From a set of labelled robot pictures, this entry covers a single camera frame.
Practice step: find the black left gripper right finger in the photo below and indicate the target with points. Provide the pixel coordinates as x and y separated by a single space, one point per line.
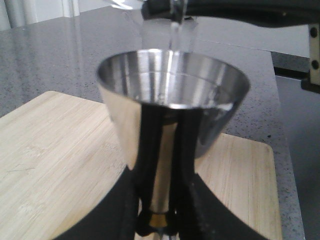
202 216

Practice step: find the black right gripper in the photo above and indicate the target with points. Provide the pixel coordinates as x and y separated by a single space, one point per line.
312 83

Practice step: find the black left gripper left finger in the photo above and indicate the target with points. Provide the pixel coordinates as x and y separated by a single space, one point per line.
114 218

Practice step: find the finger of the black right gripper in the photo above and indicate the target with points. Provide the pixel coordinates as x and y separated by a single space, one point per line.
262 13

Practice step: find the glass beaker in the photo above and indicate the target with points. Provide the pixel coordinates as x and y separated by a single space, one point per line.
174 31

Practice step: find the steel double jigger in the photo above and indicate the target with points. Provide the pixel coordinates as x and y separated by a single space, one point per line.
168 107

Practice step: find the wooden cutting board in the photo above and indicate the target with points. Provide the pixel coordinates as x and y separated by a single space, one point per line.
59 156

